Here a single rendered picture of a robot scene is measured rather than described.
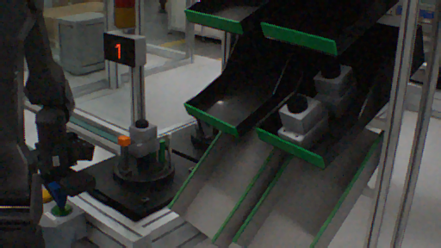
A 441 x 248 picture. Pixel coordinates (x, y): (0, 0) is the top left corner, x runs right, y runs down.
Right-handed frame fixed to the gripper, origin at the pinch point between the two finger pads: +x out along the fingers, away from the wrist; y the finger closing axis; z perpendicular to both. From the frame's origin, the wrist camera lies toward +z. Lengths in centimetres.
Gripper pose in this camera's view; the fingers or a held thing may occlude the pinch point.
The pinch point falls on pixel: (59, 192)
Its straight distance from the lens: 100.5
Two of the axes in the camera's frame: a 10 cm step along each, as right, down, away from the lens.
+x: -0.3, 9.2, 4.0
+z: 6.4, -2.9, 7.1
